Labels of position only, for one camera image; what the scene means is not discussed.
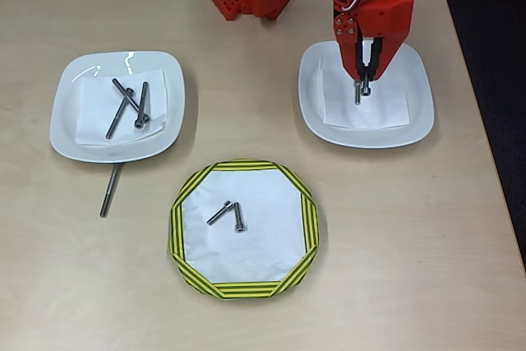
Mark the white paper napkin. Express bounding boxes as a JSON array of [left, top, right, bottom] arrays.
[[318, 50, 412, 130], [75, 67, 169, 149]]

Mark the white square porcelain plate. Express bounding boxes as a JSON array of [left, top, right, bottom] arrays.
[[298, 39, 436, 150], [48, 50, 186, 164]]

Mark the yellow striped octagonal paper tray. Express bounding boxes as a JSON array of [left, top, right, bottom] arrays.
[[167, 157, 321, 299]]

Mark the white crumpled paper sheet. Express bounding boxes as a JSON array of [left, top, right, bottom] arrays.
[[180, 169, 305, 285]]

